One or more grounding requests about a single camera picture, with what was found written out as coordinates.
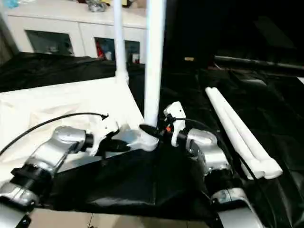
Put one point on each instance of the white plastic table top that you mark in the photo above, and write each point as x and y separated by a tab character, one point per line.
59	107

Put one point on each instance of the white plastic table leg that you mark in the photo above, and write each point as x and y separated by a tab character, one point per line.
228	128
247	133
154	59
120	35

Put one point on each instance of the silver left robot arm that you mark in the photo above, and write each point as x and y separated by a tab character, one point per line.
47	147

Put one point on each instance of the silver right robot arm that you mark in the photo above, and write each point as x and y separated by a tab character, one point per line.
209	147

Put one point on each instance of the black table mat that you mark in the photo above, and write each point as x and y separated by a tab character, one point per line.
118	190

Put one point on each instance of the black case with yellow label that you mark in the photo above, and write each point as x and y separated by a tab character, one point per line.
187	28

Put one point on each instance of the grey metal bar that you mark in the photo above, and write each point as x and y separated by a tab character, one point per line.
261	62

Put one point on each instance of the white sideboard cabinet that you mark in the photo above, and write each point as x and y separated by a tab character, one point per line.
71	21

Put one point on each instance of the white flat board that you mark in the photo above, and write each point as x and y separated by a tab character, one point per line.
301	80

